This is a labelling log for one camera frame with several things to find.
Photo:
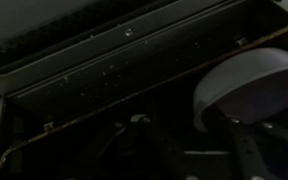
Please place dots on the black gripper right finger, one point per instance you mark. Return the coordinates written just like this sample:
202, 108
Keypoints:
284, 135

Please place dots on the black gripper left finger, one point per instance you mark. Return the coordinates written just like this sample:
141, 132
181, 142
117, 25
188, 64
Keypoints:
247, 150

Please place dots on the silver toaster oven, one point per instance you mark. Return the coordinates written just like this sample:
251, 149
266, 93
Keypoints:
134, 133

